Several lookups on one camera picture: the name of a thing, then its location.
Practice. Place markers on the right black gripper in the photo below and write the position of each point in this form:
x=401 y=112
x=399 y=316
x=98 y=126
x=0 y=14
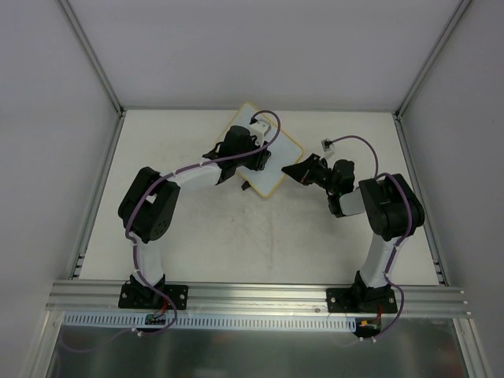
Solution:
x=312 y=172

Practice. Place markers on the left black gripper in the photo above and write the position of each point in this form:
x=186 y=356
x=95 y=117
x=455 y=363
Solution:
x=259 y=156

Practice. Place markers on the yellow framed whiteboard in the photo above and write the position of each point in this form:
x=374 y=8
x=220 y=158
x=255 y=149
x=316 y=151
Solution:
x=284 y=151

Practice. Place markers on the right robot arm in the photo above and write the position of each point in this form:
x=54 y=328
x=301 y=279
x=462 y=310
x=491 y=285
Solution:
x=393 y=212

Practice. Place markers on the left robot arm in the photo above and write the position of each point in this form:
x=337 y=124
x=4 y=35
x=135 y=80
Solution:
x=148 y=207

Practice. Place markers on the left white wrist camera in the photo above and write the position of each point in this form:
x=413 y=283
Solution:
x=262 y=128

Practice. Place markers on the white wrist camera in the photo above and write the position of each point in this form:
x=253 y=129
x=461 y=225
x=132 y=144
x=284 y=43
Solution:
x=262 y=128
x=328 y=148

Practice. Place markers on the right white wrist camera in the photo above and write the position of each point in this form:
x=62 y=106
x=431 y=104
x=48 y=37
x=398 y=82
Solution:
x=328 y=148

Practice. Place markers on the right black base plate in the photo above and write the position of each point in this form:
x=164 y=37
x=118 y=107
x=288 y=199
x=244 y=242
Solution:
x=361 y=300

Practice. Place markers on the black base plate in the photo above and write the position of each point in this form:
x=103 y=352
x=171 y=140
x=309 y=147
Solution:
x=361 y=300
x=136 y=296

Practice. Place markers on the left aluminium frame post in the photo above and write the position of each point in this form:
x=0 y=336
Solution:
x=85 y=44

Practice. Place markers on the aluminium frame post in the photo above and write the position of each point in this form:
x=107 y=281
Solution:
x=85 y=44
x=441 y=41

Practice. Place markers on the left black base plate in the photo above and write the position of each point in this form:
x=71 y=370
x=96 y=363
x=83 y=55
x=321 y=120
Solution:
x=136 y=296

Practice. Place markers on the aluminium mounting rail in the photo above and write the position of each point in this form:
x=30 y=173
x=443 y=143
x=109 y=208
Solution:
x=256 y=299

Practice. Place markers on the right aluminium frame post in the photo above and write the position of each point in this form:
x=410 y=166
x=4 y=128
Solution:
x=441 y=41

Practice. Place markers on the white slotted cable duct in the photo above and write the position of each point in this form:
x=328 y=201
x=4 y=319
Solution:
x=323 y=323

